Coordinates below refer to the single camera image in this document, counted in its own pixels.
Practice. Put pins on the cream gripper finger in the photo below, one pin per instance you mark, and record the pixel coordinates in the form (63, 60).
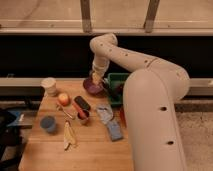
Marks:
(96, 78)

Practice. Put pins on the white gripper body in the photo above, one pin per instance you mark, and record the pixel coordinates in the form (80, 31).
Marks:
(100, 65)

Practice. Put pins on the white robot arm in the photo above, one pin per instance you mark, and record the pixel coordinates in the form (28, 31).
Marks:
(149, 94)

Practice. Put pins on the purple bowl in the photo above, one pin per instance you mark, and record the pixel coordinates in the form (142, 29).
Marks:
(93, 86)

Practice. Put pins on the red-brown bowl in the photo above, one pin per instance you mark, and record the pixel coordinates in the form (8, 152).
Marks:
(122, 116)

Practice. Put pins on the green plastic tray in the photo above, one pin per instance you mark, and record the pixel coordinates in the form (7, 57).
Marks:
(115, 79)

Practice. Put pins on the dark grapes bunch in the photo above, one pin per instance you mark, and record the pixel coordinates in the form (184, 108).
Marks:
(119, 89)

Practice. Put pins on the black rectangular block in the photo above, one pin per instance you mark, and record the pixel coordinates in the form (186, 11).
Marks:
(82, 102)

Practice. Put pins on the blue-grey cloth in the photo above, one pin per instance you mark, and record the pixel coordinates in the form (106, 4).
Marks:
(105, 113)

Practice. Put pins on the red-yellow apple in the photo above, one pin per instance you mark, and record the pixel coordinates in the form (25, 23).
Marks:
(63, 99)

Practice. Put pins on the red spoon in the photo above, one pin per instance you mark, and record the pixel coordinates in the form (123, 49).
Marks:
(79, 110)

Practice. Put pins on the white plastic cup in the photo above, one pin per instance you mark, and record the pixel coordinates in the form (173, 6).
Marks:
(49, 84)

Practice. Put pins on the metal fork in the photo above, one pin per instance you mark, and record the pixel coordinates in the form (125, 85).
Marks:
(60, 108)

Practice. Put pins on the blue sponge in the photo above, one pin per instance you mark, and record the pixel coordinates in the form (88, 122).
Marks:
(114, 130)

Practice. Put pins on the banana peel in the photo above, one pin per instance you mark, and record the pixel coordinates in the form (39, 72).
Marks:
(69, 136)

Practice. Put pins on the blue plastic cup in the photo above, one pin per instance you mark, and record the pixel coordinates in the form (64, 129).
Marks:
(48, 124)

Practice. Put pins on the black and blue object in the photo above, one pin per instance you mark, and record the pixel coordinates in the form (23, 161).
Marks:
(11, 135)

